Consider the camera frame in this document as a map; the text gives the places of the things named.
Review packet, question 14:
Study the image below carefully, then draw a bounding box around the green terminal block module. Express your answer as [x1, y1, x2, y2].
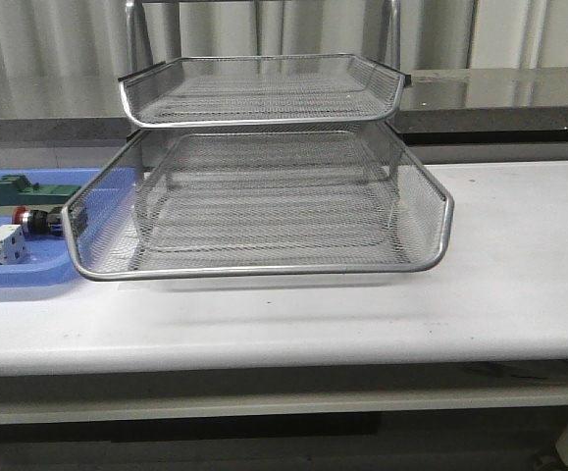
[0, 174, 80, 216]

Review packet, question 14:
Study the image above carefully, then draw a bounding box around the blue plastic tray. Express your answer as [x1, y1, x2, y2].
[0, 168, 99, 288]

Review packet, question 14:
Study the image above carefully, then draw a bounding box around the silver metal rack frame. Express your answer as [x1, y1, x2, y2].
[124, 0, 415, 187]

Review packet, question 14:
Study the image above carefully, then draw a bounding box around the dark granite counter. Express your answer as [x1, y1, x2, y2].
[0, 68, 568, 145]

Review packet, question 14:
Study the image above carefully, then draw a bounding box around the red emergency stop button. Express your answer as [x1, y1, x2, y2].
[12, 206, 65, 237]

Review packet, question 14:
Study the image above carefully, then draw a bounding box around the silver mesh tray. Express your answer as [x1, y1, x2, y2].
[62, 122, 454, 281]
[118, 52, 407, 130]
[134, 185, 392, 252]

